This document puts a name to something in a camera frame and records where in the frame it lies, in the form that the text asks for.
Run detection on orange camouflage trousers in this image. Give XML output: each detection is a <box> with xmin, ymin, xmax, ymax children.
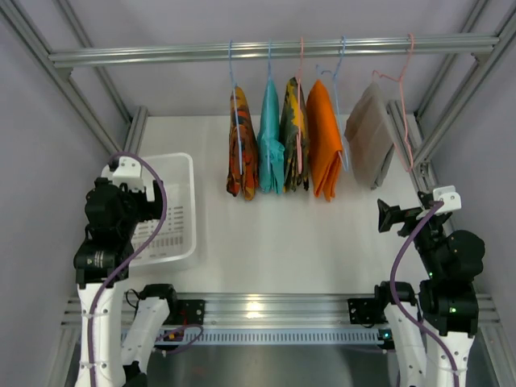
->
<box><xmin>226</xmin><ymin>86</ymin><xmax>259</xmax><ymax>201</ymax></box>

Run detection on teal trousers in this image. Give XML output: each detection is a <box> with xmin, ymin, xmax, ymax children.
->
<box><xmin>257</xmin><ymin>77</ymin><xmax>285</xmax><ymax>194</ymax></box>

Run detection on blue wire hanger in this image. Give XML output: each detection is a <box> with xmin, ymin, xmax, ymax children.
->
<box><xmin>315</xmin><ymin>35</ymin><xmax>350</xmax><ymax>172</ymax></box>
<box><xmin>228</xmin><ymin>40</ymin><xmax>243</xmax><ymax>176</ymax></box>
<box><xmin>265</xmin><ymin>40</ymin><xmax>272</xmax><ymax>173</ymax></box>

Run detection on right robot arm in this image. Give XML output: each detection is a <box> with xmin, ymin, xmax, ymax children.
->
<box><xmin>375</xmin><ymin>185</ymin><xmax>485</xmax><ymax>386</ymax></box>

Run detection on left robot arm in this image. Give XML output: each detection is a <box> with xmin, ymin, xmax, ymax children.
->
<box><xmin>73</xmin><ymin>177</ymin><xmax>177</xmax><ymax>386</ymax></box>

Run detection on beige trousers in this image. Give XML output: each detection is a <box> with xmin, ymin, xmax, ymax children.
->
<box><xmin>344</xmin><ymin>81</ymin><xmax>394</xmax><ymax>189</ymax></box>

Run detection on green yellow camouflage trousers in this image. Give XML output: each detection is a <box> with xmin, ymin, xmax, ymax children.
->
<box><xmin>279</xmin><ymin>77</ymin><xmax>310</xmax><ymax>193</ymax></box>

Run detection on white plastic basket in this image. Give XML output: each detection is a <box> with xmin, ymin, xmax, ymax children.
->
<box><xmin>129</xmin><ymin>152</ymin><xmax>198</xmax><ymax>275</ymax></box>

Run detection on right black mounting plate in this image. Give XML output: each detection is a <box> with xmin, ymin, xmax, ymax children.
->
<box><xmin>347</xmin><ymin>298</ymin><xmax>387</xmax><ymax>328</ymax></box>

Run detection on black mounting plate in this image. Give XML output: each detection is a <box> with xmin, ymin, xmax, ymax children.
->
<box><xmin>347</xmin><ymin>298</ymin><xmax>387</xmax><ymax>328</ymax></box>
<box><xmin>164</xmin><ymin>299</ymin><xmax>206</xmax><ymax>326</ymax></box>

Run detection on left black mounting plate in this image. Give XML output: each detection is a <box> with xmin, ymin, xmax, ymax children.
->
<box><xmin>164</xmin><ymin>299</ymin><xmax>206</xmax><ymax>326</ymax></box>

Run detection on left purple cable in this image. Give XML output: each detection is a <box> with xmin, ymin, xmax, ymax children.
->
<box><xmin>86</xmin><ymin>151</ymin><xmax>168</xmax><ymax>387</ymax></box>

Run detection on purple cable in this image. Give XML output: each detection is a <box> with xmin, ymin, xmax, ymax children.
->
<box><xmin>390</xmin><ymin>200</ymin><xmax>460</xmax><ymax>387</ymax></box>
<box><xmin>86</xmin><ymin>151</ymin><xmax>168</xmax><ymax>387</ymax></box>

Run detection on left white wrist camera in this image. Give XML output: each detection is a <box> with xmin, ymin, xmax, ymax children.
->
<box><xmin>101</xmin><ymin>156</ymin><xmax>145</xmax><ymax>192</ymax></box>

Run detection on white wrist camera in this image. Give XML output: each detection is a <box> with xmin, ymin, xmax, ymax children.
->
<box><xmin>416</xmin><ymin>185</ymin><xmax>462</xmax><ymax>220</ymax></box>
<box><xmin>101</xmin><ymin>156</ymin><xmax>145</xmax><ymax>192</ymax></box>

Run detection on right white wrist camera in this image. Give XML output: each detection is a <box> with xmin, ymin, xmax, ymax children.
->
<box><xmin>416</xmin><ymin>185</ymin><xmax>462</xmax><ymax>220</ymax></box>

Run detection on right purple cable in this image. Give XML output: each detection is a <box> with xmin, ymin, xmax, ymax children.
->
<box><xmin>390</xmin><ymin>200</ymin><xmax>460</xmax><ymax>387</ymax></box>

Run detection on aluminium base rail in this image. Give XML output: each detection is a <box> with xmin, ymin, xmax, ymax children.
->
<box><xmin>60</xmin><ymin>293</ymin><xmax>501</xmax><ymax>329</ymax></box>

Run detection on pink wire hanger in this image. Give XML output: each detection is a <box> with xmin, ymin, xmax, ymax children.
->
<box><xmin>295</xmin><ymin>37</ymin><xmax>304</xmax><ymax>174</ymax></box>
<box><xmin>372</xmin><ymin>33</ymin><xmax>415</xmax><ymax>173</ymax></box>

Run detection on white slotted cable duct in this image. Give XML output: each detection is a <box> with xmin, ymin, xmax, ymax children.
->
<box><xmin>119</xmin><ymin>327</ymin><xmax>388</xmax><ymax>347</ymax></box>

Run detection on aluminium hanging rail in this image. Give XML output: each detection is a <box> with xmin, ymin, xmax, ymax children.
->
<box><xmin>48</xmin><ymin>33</ymin><xmax>500</xmax><ymax>69</ymax></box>

